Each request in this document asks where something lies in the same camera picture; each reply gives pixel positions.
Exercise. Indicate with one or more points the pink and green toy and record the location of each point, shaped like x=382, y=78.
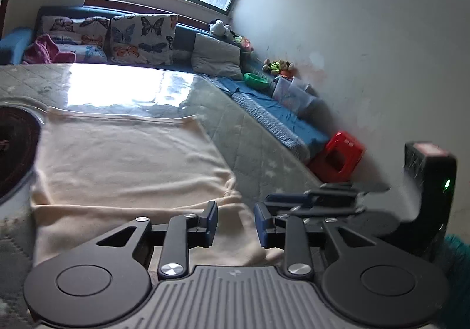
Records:
x=244, y=44

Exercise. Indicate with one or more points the green plush toy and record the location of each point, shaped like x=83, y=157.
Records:
x=273, y=66

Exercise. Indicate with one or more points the large butterfly print pillow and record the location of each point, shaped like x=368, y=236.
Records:
x=143, y=38

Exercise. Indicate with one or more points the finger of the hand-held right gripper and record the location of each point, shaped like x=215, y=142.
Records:
x=290, y=198
x=330, y=208

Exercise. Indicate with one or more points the brown plush bear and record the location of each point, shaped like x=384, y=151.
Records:
x=286, y=66

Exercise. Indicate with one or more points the pink cloth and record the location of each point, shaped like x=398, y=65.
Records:
x=46, y=51

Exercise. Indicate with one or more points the cream towel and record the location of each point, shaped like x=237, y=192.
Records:
x=128, y=160

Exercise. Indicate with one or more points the blue bench mattress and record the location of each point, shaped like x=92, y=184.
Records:
x=268, y=123

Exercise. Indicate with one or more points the panda plush toy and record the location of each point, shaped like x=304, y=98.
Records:
x=220, y=29

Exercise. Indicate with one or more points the blue corner sofa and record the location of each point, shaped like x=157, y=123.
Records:
x=183, y=38

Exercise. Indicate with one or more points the flat butterfly print pillow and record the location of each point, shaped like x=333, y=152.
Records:
x=73, y=31

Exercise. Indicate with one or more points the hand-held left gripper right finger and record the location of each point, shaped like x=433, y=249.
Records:
x=260, y=227

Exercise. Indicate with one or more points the red plastic stool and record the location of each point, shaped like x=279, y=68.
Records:
x=337, y=156

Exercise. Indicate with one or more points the clear plastic storage box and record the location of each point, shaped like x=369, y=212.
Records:
x=293, y=95

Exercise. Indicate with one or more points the green bowl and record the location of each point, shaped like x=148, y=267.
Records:
x=257, y=80

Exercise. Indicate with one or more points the grey pillow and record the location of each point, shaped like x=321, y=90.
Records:
x=216, y=57

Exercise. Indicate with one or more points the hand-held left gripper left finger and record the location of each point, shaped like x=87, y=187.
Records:
x=211, y=222

